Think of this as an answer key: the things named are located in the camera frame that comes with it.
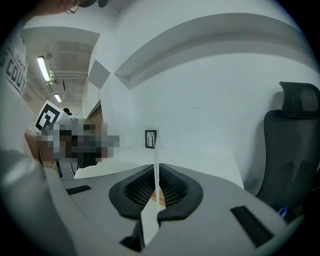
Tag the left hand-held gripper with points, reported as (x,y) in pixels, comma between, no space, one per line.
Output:
(48,116)

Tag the black picture frame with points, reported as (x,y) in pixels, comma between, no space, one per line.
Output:
(150,138)

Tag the ceiling light strip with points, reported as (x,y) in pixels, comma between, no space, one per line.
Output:
(43,68)
(58,98)

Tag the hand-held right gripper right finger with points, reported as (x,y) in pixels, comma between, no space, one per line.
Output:
(212,212)

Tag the black office chair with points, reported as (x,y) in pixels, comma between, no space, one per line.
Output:
(287,155)

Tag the black head camera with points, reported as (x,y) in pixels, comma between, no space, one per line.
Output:
(102,3)

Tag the person's white printed shirt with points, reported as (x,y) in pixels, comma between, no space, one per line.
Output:
(12,112)

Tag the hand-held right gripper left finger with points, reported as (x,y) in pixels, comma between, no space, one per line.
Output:
(105,212)

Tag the person's left forearm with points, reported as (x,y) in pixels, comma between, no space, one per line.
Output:
(32,147)

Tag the clear plastic water bottle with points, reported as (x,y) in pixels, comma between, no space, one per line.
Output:
(283,212)

